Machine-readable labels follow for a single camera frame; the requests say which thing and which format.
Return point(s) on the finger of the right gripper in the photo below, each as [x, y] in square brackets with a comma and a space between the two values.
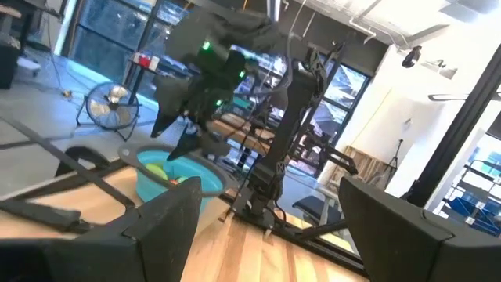
[172, 98]
[195, 143]

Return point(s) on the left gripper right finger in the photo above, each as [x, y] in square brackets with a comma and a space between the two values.
[411, 250]

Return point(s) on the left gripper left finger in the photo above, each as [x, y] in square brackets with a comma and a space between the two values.
[117, 254]

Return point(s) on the blue collapsible bowl grey rim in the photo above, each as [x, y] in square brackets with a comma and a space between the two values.
[203, 176]

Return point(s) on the pale green avocado half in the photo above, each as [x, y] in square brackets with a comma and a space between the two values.
[156, 170]

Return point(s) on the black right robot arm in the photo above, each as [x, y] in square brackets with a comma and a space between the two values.
[289, 125]

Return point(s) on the red cup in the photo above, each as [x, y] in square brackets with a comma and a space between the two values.
[145, 61]

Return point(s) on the blue storage cart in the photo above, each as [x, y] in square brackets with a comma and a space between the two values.
[477, 207]

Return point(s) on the black kitchen knife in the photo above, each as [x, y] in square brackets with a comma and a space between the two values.
[39, 213]

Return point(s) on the black tripod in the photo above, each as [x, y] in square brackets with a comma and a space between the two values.
[395, 160]

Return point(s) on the wooden pallet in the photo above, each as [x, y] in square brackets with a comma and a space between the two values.
[364, 164]

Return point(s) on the black padded bench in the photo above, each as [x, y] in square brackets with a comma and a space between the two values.
[313, 207]

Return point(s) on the black curved frame bracket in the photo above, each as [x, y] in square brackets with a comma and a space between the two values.
[84, 153]

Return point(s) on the black wall-mounted camera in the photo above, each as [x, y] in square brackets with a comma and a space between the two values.
[411, 56]

